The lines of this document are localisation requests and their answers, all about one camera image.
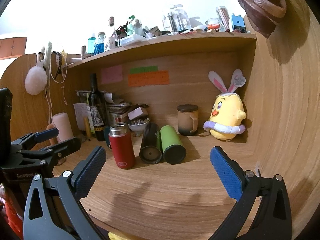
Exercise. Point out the orange sticky note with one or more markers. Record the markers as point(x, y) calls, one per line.
point(148, 79)

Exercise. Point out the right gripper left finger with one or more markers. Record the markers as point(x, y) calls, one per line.
point(53, 209)

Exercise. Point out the white handwritten note paper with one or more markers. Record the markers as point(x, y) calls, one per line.
point(80, 110)

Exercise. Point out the blue liquid glass bottle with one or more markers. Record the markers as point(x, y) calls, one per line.
point(99, 46)

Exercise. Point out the wooden shelf board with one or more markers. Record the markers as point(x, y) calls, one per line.
point(168, 46)

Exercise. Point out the stack of books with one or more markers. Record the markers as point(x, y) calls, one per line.
point(117, 113)

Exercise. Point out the yellow wooden stick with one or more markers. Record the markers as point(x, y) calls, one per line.
point(87, 127)

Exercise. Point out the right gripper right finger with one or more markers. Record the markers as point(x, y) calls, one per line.
point(273, 218)

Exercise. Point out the small white box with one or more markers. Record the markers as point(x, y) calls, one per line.
point(137, 113)

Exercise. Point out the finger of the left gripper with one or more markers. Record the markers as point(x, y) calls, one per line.
point(53, 154)
point(31, 139)

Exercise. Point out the yellow chick bunny plush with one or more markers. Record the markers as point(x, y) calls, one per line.
point(225, 121)

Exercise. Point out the pink sticky note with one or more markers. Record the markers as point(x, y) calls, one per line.
point(111, 74)

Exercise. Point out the white fluffy pompom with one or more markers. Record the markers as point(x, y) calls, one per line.
point(37, 77)

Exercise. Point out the black thermos bottle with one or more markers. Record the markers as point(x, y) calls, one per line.
point(151, 148)

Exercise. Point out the white bowl with trinkets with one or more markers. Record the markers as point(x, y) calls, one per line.
point(137, 126)

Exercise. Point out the beige lidded mug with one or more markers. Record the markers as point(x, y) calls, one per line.
point(188, 119)

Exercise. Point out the blue pencil sharpener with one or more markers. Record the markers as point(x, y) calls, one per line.
point(237, 24)

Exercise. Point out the green white tube bottle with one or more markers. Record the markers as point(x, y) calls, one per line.
point(90, 118)

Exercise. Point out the green sticky note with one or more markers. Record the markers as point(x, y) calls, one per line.
point(146, 69)

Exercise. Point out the dark wine bottle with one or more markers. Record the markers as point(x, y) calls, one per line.
point(97, 106)

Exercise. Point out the white plastic tray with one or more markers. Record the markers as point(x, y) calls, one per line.
point(131, 39)

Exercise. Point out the teal cup on shelf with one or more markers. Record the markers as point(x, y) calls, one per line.
point(91, 44)

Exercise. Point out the pink mug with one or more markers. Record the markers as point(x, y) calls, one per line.
point(62, 123)

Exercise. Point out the green thermos bottle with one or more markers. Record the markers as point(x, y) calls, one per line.
point(174, 151)

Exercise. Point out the brown tied curtain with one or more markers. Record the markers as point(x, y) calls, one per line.
point(264, 15)

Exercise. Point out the red thermos cup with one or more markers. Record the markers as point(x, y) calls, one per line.
point(121, 145)

